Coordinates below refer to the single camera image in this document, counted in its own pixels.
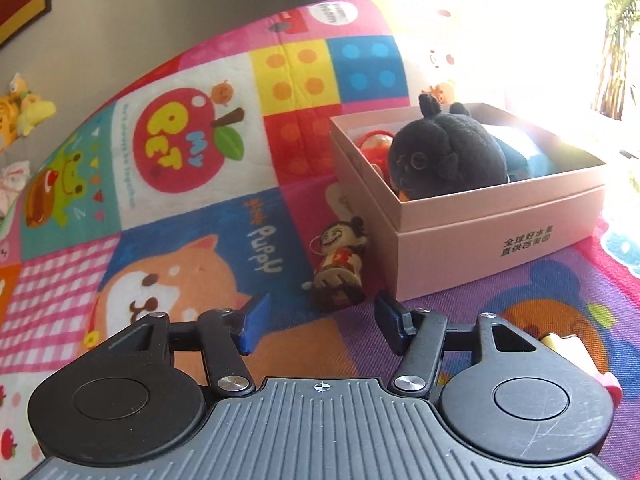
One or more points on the blue tissue pack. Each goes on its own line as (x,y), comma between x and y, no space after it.
(530,160)

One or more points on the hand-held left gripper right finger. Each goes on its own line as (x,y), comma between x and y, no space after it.
(392,322)

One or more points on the small black-haired doll figure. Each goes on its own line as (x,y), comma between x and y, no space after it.
(340,260)

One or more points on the orange duck plush backpack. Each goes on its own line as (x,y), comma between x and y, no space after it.
(7,125)

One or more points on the pink cardboard box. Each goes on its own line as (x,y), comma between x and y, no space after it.
(475,240)

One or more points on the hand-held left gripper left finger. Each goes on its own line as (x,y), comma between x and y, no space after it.
(255,322)

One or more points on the white pink clothes pile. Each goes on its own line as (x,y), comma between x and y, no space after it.
(12,185)

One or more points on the black plush toy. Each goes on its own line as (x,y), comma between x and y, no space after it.
(445,155)

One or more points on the green potted plant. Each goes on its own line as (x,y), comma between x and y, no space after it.
(617,50)

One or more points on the yellow duck plush toy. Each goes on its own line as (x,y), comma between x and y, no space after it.
(32,107)

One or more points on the colourful cartoon play mat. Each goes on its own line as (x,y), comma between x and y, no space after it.
(200,210)

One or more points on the red hooded toy figure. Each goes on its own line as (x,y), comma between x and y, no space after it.
(375,152)

